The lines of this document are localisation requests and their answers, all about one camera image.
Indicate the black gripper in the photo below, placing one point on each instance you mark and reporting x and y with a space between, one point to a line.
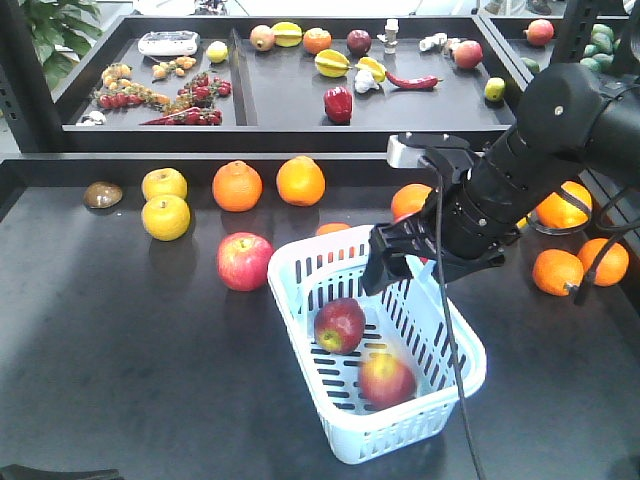
464 228

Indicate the dark red apple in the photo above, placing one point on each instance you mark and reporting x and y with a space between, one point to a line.
339 326

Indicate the light blue plastic basket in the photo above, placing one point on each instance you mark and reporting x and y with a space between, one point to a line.
405 320

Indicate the red-yellow apple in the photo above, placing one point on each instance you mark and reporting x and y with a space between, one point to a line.
386 381

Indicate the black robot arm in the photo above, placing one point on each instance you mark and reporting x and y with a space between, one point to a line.
569 119

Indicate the small orange centre left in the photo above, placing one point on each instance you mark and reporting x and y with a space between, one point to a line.
330 228

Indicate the small orange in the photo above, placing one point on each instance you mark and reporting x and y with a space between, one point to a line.
330 228
612 268
557 272

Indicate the orange behind centre apple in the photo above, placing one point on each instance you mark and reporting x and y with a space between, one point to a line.
409 199

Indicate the pink-red apple far left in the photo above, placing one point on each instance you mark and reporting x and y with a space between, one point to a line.
242 261

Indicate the small orange lower left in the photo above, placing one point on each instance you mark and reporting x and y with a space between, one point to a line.
557 272

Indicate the red bell pepper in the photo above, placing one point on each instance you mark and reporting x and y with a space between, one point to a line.
338 102

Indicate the large orange far right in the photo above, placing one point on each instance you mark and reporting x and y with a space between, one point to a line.
556 212

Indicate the white garlic bulb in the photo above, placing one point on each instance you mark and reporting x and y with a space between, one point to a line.
364 82

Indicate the red chili pepper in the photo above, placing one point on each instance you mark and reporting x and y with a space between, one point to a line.
426 83

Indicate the yellow starfruit right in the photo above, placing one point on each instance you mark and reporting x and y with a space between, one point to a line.
374 67

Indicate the yellow starfruit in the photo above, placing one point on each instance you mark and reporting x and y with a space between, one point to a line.
374 67
331 63
287 34

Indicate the yellow-green small apple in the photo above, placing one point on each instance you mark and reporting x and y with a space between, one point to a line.
494 90

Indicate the yellow starfruit left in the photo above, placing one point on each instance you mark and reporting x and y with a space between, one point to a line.
331 63

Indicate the yellow-green apple front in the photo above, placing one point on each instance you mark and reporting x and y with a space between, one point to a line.
166 217

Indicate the dark purple onion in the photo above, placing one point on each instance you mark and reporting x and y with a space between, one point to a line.
358 42

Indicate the small orange lower right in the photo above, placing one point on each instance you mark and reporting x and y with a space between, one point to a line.
612 268

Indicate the red apple rear tray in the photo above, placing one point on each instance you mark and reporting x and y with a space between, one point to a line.
468 54

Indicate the orange persimmon rear tray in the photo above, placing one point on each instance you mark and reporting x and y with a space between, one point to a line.
316 39

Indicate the black wood-panel fruit stand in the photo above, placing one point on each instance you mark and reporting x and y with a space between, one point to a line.
185 302

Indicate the yellow starfruit back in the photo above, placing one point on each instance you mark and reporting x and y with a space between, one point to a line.
287 34

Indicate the pomegranate rear tray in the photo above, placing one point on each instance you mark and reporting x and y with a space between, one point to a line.
262 38

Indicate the yellow lemon rear tray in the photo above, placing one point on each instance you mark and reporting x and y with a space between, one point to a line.
217 52

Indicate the red pomegranate right tray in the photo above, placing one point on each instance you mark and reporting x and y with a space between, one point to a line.
539 32

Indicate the brown mushroom cap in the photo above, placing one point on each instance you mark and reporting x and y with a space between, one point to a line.
102 195

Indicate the white electronic scale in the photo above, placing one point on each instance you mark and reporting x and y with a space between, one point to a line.
169 43

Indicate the green potted plant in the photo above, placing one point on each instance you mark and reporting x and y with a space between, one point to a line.
62 33

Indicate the black perforated upright post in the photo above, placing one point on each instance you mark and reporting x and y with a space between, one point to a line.
574 31

